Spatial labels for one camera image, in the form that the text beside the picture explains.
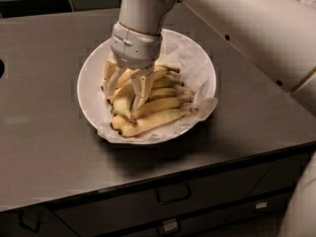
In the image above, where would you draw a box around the rearmost yellow banana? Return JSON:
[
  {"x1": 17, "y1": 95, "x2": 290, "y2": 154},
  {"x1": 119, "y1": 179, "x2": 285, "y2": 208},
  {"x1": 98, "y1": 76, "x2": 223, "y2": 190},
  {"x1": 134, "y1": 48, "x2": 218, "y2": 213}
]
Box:
[{"x1": 116, "y1": 60, "x2": 180, "y2": 89}]

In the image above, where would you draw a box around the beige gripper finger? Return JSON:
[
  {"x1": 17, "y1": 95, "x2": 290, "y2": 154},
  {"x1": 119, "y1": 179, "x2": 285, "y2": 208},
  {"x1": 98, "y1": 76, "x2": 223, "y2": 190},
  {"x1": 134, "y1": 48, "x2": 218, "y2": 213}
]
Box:
[
  {"x1": 130, "y1": 68, "x2": 154, "y2": 110},
  {"x1": 101, "y1": 53, "x2": 126, "y2": 97}
]

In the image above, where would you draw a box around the front yellow banana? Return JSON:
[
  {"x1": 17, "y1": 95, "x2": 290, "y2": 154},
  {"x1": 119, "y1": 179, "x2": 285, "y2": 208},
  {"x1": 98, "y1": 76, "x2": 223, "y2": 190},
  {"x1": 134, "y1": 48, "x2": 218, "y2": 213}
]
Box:
[{"x1": 118, "y1": 108, "x2": 198, "y2": 138}]

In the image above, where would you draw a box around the dark drawer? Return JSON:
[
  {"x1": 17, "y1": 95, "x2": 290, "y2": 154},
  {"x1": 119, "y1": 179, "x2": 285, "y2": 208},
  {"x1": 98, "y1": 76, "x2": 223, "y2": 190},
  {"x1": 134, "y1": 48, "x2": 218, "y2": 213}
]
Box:
[
  {"x1": 56, "y1": 163, "x2": 271, "y2": 237},
  {"x1": 124, "y1": 191, "x2": 292, "y2": 237},
  {"x1": 250, "y1": 153, "x2": 308, "y2": 197}
]

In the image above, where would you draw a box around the dark upper drawer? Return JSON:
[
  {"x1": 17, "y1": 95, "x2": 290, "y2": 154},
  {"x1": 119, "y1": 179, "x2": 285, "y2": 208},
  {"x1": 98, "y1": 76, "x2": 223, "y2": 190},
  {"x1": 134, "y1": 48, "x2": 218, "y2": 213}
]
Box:
[{"x1": 56, "y1": 163, "x2": 271, "y2": 237}]

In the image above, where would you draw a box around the curved top yellow banana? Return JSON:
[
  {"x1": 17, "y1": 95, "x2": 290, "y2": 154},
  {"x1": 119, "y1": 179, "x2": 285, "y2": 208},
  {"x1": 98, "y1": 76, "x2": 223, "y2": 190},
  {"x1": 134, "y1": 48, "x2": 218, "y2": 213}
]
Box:
[{"x1": 112, "y1": 69, "x2": 169, "y2": 124}]

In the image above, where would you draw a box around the white paper liner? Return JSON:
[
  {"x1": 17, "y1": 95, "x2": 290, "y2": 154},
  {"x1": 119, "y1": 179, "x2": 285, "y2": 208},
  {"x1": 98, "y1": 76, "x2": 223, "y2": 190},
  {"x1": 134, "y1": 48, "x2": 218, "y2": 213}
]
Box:
[{"x1": 96, "y1": 30, "x2": 218, "y2": 144}]

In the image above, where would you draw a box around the dark lower drawer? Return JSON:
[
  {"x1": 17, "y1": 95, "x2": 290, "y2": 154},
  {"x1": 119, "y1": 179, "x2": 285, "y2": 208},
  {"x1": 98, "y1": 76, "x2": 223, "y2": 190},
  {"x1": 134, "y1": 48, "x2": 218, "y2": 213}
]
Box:
[{"x1": 124, "y1": 191, "x2": 292, "y2": 237}]

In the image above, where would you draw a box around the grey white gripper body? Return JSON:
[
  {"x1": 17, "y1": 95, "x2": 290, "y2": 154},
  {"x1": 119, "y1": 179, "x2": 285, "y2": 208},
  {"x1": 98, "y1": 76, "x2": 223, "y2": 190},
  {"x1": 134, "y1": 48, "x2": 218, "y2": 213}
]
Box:
[{"x1": 110, "y1": 23, "x2": 162, "y2": 69}]

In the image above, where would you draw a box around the dark right drawer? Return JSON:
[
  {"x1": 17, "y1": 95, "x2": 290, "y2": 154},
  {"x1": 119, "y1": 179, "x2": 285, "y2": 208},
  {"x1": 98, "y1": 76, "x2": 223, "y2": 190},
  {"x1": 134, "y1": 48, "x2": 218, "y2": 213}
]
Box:
[{"x1": 250, "y1": 153, "x2": 308, "y2": 197}]

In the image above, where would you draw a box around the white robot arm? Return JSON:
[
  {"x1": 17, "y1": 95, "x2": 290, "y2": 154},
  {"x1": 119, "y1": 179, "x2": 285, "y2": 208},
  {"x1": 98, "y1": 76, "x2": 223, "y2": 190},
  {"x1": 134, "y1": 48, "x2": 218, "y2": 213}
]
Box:
[{"x1": 111, "y1": 0, "x2": 316, "y2": 113}]

